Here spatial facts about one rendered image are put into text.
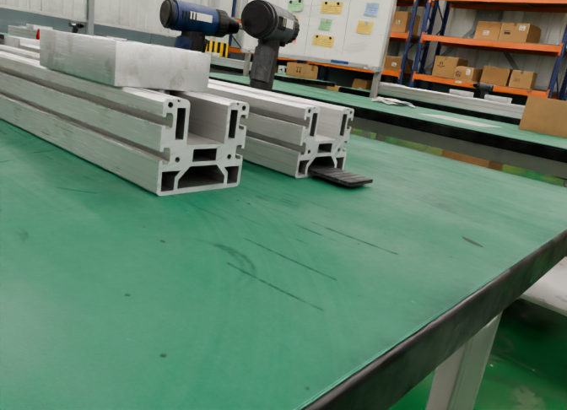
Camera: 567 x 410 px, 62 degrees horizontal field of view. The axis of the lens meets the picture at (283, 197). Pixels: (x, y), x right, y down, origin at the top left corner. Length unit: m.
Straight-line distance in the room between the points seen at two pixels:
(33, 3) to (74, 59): 12.51
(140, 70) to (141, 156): 0.09
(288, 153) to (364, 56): 3.18
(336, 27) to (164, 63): 3.45
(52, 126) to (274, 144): 0.25
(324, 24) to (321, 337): 3.78
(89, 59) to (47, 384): 0.36
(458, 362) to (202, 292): 0.58
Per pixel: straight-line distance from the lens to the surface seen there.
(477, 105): 3.92
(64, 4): 13.31
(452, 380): 0.82
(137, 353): 0.22
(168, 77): 0.50
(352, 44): 3.80
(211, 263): 0.31
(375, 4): 3.75
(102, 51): 0.49
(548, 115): 2.39
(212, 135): 0.48
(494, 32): 10.58
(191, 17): 1.05
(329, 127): 0.61
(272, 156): 0.58
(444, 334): 0.32
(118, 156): 0.48
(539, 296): 2.04
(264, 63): 0.83
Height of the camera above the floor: 0.91
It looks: 16 degrees down
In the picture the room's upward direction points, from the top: 9 degrees clockwise
